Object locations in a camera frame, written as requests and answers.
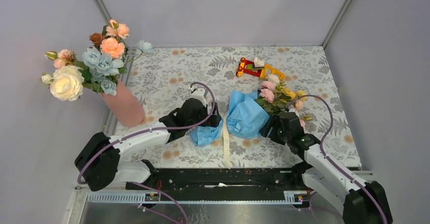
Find cream ribbon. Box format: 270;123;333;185
222;122;232;169

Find blue paper bouquet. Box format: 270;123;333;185
190;74;307;146

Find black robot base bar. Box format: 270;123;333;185
125;165;312;197

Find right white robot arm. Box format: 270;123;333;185
259;112;393;223

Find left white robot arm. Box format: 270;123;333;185
74;83;221;192

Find pink ceramic vase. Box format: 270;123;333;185
102;80;145;128

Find flowers in vase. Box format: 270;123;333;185
39;19;134;101

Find floral patterned table mat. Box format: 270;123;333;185
115;46;362;168

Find colourful toy block car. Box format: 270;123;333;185
236;57;285;80

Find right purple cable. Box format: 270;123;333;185
287;95;388;224

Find purple cable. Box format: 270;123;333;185
76;82;217;185
287;95;388;224

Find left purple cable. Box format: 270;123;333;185
76;82;217;185

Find white slotted cable duct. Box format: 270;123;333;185
87;189;309;205

